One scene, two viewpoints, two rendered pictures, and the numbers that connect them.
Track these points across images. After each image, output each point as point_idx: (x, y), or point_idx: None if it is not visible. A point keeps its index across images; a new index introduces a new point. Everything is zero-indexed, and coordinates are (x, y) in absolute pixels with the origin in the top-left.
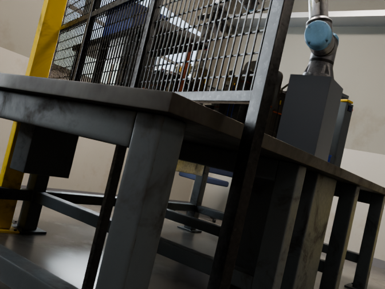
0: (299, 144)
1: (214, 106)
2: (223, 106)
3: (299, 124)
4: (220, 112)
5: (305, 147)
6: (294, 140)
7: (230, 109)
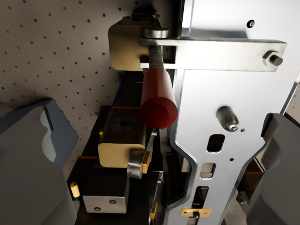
0: (13, 117)
1: (212, 143)
2: (127, 98)
3: (0, 131)
4: (134, 93)
5: (8, 118)
6: (18, 117)
7: (115, 103)
